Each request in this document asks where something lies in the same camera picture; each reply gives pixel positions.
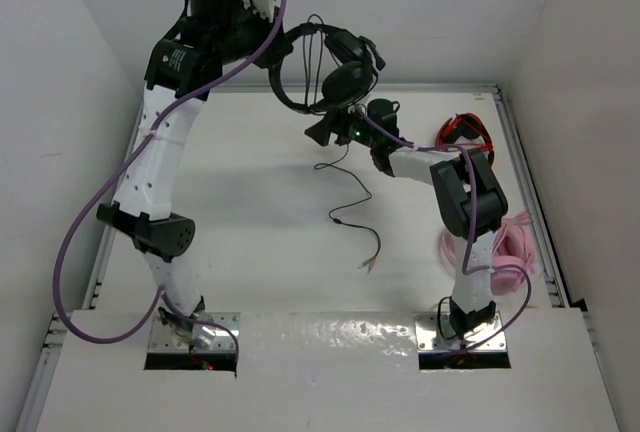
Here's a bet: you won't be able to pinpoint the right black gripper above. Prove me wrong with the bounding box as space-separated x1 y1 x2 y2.
307 100 379 149

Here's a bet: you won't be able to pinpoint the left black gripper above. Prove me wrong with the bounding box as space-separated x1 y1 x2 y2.
209 0 290 70

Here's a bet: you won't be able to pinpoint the black headset with cable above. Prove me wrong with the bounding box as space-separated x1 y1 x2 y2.
268 14 387 274

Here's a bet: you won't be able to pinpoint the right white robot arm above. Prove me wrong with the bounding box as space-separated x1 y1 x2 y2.
305 99 508 340

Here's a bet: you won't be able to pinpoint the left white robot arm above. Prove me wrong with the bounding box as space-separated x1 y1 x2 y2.
97 0 293 336

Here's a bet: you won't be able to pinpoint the red headphones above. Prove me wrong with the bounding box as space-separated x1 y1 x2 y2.
435 113 495 166

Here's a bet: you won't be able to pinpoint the pink headphones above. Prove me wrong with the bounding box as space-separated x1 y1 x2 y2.
438 209 536 296

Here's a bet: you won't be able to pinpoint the white front cover board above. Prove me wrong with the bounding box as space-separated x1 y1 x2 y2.
38 309 617 431

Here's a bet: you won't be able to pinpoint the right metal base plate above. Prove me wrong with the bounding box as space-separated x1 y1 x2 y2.
414 312 508 355

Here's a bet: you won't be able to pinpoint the metal base plate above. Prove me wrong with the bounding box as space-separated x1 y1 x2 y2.
414 312 508 355
147 312 240 354

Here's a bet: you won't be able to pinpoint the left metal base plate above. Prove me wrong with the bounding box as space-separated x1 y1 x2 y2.
147 312 240 354

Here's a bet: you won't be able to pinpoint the aluminium table frame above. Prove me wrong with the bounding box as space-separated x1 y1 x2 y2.
14 82 621 432

